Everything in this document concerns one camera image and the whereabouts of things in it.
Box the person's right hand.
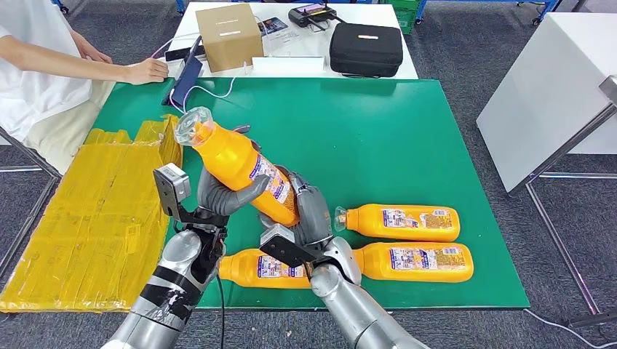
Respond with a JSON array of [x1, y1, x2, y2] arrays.
[[122, 57, 170, 87]]

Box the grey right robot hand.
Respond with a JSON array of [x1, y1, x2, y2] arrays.
[[258, 166, 335, 252]]

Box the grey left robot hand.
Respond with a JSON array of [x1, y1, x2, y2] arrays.
[[196, 124, 272, 219]]

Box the person's left hand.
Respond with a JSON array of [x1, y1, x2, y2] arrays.
[[71, 31, 114, 65]]

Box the orange detergent bottle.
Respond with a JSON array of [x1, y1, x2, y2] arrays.
[[173, 105, 300, 228], [351, 241, 475, 284], [333, 203, 462, 244], [218, 248, 314, 290]]

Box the black power bank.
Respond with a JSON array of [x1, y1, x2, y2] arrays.
[[164, 44, 207, 63]]

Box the dark blue phone stand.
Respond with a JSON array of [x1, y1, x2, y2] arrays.
[[161, 36, 206, 109]]

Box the person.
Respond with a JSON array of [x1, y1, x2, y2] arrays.
[[0, 0, 170, 177]]

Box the brown cardboard box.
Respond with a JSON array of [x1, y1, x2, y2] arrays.
[[195, 3, 265, 74]]

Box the yellow taped cardboard sheet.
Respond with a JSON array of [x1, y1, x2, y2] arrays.
[[0, 113, 184, 314]]

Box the printed leaflet card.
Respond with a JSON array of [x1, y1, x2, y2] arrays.
[[256, 17, 290, 37]]

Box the white flat box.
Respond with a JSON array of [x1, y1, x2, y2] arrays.
[[251, 56, 327, 78]]

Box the black zip carrying case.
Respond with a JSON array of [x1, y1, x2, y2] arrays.
[[329, 21, 405, 79]]

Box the black controller with screen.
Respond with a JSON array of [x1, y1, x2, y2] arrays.
[[287, 2, 346, 32]]

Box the green plastic crate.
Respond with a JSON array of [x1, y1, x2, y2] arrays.
[[381, 0, 421, 36]]

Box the blue metal rack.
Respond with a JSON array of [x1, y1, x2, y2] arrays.
[[415, 0, 564, 26]]

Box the white side table metal legs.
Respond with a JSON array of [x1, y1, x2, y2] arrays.
[[476, 12, 617, 331]]

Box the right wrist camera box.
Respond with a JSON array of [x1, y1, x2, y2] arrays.
[[259, 223, 312, 269]]

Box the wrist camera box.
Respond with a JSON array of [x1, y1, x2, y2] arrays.
[[259, 223, 312, 269], [153, 162, 192, 222]]

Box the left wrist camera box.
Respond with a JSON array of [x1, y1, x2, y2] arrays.
[[153, 162, 192, 222]]

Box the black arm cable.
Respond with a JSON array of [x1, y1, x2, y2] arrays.
[[214, 241, 228, 349]]

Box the grey metal chair frame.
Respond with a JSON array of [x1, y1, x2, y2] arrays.
[[0, 126, 63, 281]]

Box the white floor cable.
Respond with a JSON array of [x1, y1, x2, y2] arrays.
[[522, 308, 617, 349]]

